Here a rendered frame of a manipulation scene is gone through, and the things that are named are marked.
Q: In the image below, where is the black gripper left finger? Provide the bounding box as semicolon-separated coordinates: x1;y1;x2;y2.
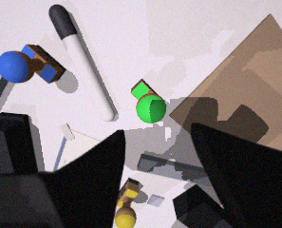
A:
0;129;125;228

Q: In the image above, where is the yellow-handled rubber stamp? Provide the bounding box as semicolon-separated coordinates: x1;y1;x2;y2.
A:
115;177;139;228

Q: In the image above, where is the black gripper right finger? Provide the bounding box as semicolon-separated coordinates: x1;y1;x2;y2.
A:
191;123;282;228

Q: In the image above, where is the brown clipboard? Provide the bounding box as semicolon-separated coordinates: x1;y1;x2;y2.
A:
169;13;282;151

